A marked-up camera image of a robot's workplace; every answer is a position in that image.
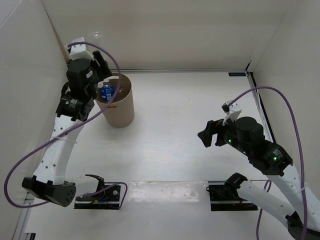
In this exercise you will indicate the right blue corner label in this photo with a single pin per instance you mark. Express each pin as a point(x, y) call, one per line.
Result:
point(237, 74)

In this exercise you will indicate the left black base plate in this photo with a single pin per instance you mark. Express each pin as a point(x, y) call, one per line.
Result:
point(109, 199)

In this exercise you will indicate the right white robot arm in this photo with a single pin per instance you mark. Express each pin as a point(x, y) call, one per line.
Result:
point(300, 214)

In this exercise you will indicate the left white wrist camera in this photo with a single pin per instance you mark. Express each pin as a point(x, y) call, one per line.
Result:
point(79, 51)

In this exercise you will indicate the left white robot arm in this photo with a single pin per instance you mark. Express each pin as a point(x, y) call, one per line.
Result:
point(76, 102)

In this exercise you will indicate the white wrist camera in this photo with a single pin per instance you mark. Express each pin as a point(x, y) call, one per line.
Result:
point(79, 51)
point(232, 112)

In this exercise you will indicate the blue label plastic bottle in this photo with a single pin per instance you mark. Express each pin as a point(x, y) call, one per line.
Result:
point(107, 90)

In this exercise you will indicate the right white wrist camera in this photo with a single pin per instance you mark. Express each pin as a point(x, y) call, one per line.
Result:
point(232, 112)

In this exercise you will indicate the clear unlabelled plastic bottle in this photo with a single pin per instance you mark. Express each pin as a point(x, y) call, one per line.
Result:
point(97, 37)

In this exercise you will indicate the right aluminium frame rail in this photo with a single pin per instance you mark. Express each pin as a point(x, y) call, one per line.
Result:
point(261, 109)

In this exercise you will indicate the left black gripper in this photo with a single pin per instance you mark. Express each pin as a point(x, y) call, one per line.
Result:
point(103, 70)

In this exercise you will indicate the brown round bin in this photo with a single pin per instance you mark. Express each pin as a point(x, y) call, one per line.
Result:
point(120, 113)

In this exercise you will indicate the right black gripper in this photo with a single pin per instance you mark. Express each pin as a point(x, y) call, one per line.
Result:
point(213, 127)

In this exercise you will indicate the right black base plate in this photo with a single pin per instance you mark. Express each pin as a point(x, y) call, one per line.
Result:
point(223, 199)

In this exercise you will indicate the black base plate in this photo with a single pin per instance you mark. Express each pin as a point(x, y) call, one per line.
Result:
point(223, 199)
point(109, 199)

